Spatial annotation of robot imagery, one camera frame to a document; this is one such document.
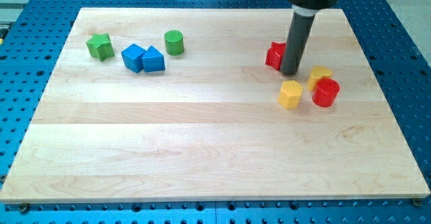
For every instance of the red star block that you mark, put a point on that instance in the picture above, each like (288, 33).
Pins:
(275, 55)

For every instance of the green star block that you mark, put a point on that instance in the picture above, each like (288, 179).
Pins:
(100, 46)

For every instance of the yellow heart block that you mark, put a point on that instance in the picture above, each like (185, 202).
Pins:
(317, 73)

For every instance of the blue triangle block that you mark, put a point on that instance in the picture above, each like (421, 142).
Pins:
(153, 60)

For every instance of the yellow hexagon block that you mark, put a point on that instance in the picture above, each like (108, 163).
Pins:
(290, 94)

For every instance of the red cylinder block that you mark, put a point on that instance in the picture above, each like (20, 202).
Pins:
(325, 92)

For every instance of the green cylinder block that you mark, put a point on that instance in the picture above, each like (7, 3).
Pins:
(174, 42)

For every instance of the blue cube block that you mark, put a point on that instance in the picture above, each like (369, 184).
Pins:
(132, 57)

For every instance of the light wooden board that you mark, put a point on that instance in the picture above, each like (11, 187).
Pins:
(209, 126)

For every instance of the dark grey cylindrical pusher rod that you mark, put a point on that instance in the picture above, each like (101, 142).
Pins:
(299, 31)

